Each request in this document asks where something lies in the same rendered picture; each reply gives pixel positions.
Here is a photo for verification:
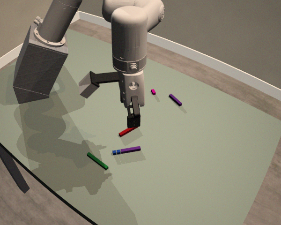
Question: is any red rod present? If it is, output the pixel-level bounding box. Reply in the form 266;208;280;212
119;127;138;137

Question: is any purple rod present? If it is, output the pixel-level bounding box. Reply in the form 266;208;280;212
120;146;141;154
169;94;182;106

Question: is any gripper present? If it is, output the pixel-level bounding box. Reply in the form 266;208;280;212
113;65;146;128

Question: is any green rod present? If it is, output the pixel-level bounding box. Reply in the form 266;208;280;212
87;152;108;170

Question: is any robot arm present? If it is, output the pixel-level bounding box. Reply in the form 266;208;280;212
33;0;165;98

